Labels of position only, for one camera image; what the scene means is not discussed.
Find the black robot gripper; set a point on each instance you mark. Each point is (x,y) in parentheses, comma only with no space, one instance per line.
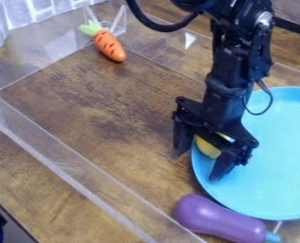
(214,120)

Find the blue round plate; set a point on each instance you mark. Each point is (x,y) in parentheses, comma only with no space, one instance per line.
(262,189)

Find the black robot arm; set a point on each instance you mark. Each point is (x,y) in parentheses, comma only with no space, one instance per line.
(241,26)

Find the purple toy eggplant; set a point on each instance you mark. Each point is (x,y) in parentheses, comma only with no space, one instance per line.
(204,217)

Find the yellow toy lemon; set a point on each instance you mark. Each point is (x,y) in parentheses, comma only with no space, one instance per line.
(206,148)

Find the orange toy carrot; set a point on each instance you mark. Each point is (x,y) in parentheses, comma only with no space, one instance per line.
(103,40)

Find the white grid curtain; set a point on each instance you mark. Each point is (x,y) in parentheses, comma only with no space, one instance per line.
(19,13)

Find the clear acrylic enclosure wall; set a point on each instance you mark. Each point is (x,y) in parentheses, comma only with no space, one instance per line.
(88,171)

